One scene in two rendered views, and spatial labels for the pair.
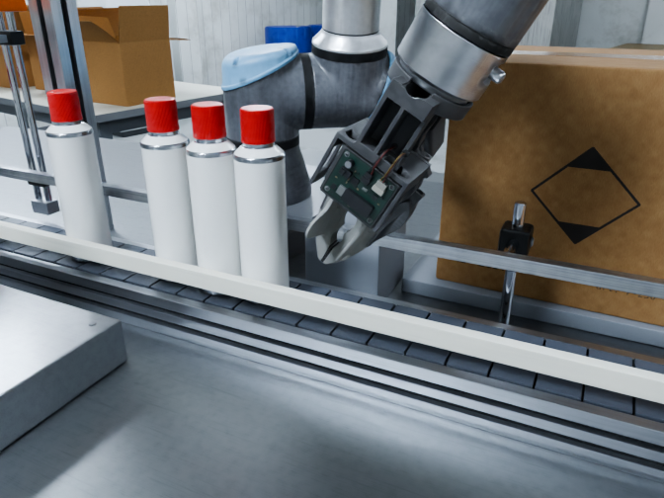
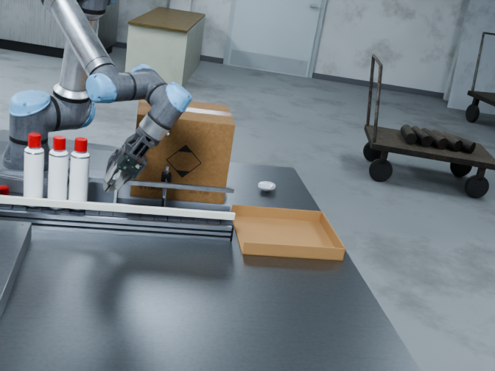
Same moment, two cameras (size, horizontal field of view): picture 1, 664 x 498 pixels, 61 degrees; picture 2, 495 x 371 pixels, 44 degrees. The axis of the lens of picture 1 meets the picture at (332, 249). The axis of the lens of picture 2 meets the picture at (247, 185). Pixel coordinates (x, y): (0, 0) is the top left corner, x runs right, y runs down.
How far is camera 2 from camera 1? 1.24 m
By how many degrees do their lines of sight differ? 35
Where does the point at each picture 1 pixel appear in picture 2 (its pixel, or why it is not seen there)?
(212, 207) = (62, 175)
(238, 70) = (26, 108)
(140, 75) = not seen: outside the picture
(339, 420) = (124, 242)
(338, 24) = (71, 86)
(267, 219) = (85, 178)
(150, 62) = not seen: outside the picture
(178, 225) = (40, 183)
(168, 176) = (39, 164)
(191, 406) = (71, 246)
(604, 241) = (191, 176)
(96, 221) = not seen: outside the picture
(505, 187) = (157, 159)
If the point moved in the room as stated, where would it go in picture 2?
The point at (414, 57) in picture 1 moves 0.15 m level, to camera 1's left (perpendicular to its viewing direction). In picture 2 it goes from (147, 130) to (93, 132)
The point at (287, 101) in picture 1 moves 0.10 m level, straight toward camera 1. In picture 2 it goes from (48, 121) to (61, 131)
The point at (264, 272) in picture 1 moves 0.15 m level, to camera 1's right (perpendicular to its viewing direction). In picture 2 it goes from (82, 198) to (132, 192)
